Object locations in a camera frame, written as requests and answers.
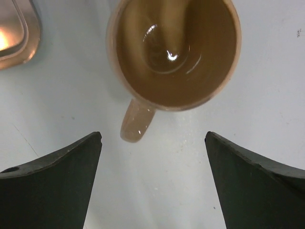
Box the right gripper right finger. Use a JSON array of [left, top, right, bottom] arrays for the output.
[[205, 132, 305, 229]]

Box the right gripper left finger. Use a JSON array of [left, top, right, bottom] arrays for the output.
[[0, 132, 102, 229]]

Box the beige ceramic mug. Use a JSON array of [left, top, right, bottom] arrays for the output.
[[106, 0, 242, 143]]

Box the metal serving tray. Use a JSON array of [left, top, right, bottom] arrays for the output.
[[0, 0, 41, 70]]

